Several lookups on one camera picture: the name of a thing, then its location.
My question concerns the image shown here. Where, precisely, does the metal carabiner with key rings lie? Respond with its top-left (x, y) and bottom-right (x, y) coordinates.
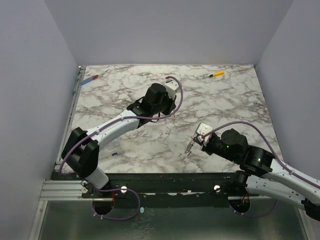
top-left (184, 137), bottom-right (195, 155)

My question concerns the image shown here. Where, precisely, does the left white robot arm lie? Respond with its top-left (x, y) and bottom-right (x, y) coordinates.
top-left (61, 80), bottom-right (181, 198)

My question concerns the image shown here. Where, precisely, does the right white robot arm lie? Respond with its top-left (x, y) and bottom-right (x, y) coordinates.
top-left (192, 124), bottom-right (320, 221)

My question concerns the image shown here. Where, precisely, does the yellow screwdriver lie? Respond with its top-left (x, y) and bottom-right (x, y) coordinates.
top-left (209, 70), bottom-right (225, 78)

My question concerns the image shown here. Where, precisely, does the blue red screwdriver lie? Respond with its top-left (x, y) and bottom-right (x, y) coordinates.
top-left (79, 70), bottom-right (108, 86)

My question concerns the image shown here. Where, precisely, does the aluminium front extrusion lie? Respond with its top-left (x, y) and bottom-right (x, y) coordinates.
top-left (39, 180), bottom-right (83, 201)

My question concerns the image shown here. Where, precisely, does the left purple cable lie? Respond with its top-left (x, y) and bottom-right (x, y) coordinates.
top-left (59, 75), bottom-right (184, 221)

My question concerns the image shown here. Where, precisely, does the purple cable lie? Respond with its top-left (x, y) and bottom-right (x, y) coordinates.
top-left (59, 75), bottom-right (184, 221)
top-left (199, 121), bottom-right (320, 218)

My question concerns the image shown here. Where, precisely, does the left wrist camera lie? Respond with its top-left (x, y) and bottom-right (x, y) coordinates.
top-left (164, 78), bottom-right (180, 99)

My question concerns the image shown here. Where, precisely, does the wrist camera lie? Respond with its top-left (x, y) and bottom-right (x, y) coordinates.
top-left (194, 122), bottom-right (213, 138)
top-left (164, 78), bottom-right (180, 99)

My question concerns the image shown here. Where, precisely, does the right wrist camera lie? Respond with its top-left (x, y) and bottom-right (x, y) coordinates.
top-left (194, 122), bottom-right (213, 138)

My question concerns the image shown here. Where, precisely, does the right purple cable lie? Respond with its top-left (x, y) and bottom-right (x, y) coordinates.
top-left (199, 121), bottom-right (320, 218)

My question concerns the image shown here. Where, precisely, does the black mounting rail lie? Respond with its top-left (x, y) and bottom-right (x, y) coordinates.
top-left (51, 170), bottom-right (260, 209)

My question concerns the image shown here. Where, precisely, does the aluminium side rail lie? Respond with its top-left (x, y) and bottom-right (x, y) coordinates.
top-left (53, 66), bottom-right (86, 172)

